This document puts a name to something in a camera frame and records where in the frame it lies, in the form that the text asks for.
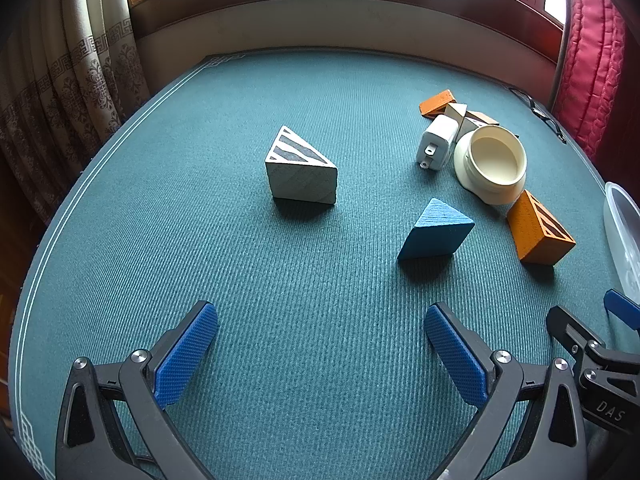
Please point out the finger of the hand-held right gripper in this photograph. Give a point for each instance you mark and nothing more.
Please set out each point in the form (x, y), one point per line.
(567, 325)
(622, 307)

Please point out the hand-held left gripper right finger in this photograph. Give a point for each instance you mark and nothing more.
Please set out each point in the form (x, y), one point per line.
(455, 355)

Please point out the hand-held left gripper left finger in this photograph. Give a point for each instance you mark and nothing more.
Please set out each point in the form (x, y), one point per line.
(187, 355)

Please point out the clear plastic container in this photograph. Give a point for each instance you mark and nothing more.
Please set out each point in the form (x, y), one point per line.
(617, 230)

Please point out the large orange patterned block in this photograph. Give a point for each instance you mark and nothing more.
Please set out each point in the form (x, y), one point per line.
(532, 230)

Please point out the blue triangular wooden block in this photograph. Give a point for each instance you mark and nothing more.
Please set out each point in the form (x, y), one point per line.
(435, 230)

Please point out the cream round jar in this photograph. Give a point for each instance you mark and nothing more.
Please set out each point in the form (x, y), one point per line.
(492, 160)

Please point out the white striped triangular block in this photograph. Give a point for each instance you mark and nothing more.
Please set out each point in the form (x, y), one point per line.
(300, 180)

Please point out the white plug charger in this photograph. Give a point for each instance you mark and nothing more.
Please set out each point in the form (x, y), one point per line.
(437, 142)

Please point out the teal table mat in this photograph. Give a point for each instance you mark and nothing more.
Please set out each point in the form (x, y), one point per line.
(325, 285)

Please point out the tan wooden block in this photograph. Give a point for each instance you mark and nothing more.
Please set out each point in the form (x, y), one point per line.
(480, 120)
(456, 111)

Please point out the red quilted curtain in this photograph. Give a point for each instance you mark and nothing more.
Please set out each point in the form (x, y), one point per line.
(595, 60)

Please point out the small orange wedge block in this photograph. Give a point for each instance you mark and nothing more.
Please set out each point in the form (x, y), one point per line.
(437, 103)

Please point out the beige patterned curtain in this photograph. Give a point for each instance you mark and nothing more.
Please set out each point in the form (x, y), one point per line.
(65, 85)

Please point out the brown wooden window frame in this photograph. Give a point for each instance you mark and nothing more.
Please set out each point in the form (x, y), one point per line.
(300, 5)

